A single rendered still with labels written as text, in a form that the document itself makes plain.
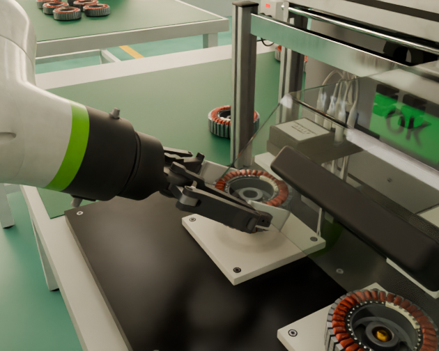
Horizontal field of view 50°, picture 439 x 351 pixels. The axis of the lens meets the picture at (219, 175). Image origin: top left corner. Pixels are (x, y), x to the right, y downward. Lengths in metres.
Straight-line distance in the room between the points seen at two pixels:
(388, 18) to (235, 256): 0.34
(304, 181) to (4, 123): 0.26
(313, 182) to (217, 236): 0.42
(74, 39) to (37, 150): 1.44
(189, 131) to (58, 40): 0.93
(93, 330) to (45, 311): 1.14
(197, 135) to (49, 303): 0.95
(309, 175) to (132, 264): 0.42
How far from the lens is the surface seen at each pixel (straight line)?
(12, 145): 0.44
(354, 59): 0.58
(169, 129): 1.05
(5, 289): 1.87
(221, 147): 0.97
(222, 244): 0.65
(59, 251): 0.73
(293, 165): 0.27
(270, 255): 0.64
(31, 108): 0.44
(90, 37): 1.89
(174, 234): 0.69
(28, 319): 1.73
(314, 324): 0.56
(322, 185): 0.25
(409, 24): 0.53
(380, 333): 0.53
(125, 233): 0.70
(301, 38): 0.65
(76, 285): 0.67
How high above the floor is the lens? 1.19
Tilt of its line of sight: 30 degrees down
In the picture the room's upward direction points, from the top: straight up
